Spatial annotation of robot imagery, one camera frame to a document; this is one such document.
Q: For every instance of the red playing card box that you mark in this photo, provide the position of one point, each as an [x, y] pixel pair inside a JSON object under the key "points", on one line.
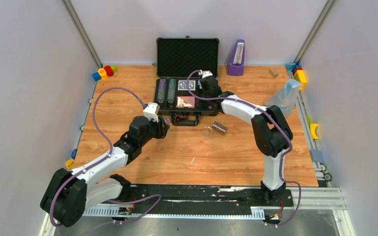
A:
{"points": [[186, 102]]}

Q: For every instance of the small wooden block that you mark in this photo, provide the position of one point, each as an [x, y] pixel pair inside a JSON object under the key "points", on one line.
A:
{"points": [[274, 73]]}

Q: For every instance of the coloured toy cylinders cluster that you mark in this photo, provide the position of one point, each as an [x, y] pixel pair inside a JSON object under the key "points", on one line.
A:
{"points": [[105, 72]]}

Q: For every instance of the blue playing card deck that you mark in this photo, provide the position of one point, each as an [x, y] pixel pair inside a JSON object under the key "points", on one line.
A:
{"points": [[187, 85]]}

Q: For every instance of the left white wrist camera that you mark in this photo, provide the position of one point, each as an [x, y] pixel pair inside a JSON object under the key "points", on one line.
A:
{"points": [[151, 111]]}

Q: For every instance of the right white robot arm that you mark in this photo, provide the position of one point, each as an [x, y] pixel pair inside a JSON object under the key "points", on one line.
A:
{"points": [[271, 132]]}

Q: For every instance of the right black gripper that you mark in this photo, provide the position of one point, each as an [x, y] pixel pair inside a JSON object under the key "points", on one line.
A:
{"points": [[202, 90]]}

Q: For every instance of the yellow blue round tags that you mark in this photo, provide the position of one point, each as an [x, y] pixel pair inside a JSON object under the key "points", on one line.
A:
{"points": [[70, 162]]}

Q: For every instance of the coloured toy blocks stack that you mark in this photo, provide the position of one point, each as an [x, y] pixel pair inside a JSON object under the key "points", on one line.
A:
{"points": [[298, 73]]}

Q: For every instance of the purple chip stack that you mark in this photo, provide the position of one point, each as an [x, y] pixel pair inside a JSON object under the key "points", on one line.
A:
{"points": [[162, 85]]}

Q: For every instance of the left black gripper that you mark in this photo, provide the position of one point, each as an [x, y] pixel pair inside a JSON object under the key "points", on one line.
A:
{"points": [[162, 126]]}

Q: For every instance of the purple metronome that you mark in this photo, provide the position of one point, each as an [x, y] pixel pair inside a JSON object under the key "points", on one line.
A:
{"points": [[235, 60]]}

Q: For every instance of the black poker set case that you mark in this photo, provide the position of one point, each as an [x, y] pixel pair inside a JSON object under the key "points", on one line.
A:
{"points": [[176, 59]]}

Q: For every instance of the clear round dealer button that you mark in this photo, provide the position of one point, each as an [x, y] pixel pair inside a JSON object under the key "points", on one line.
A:
{"points": [[207, 131]]}

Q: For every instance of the brown chip stack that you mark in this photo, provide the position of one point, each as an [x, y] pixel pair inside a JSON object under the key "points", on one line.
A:
{"points": [[219, 127]]}

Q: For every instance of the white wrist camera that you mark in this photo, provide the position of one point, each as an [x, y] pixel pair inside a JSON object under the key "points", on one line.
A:
{"points": [[204, 74], [151, 111]]}

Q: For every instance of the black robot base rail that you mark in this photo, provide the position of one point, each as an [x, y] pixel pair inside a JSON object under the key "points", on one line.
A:
{"points": [[219, 202]]}

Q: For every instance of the black red case tag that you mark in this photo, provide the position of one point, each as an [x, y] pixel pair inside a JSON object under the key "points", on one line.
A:
{"points": [[180, 120]]}

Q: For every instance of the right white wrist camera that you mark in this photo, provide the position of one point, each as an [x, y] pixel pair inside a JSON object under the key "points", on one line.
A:
{"points": [[204, 74]]}

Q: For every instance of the black caster wheels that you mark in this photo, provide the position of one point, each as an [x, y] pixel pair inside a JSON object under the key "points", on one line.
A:
{"points": [[326, 175]]}

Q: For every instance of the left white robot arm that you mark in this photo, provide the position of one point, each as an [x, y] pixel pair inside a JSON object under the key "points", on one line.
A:
{"points": [[70, 193]]}

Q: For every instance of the clear plastic bag blue contents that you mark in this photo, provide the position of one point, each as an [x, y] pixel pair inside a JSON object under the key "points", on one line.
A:
{"points": [[285, 97]]}

